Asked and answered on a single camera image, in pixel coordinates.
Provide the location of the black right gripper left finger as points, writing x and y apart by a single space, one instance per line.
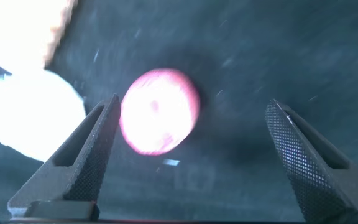
82 161

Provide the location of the pink peach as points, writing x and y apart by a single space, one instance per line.
158 112

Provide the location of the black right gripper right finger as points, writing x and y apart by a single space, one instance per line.
309 168

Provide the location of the ridged bread roll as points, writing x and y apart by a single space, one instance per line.
17 31

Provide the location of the white round lid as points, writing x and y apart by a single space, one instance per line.
33 115

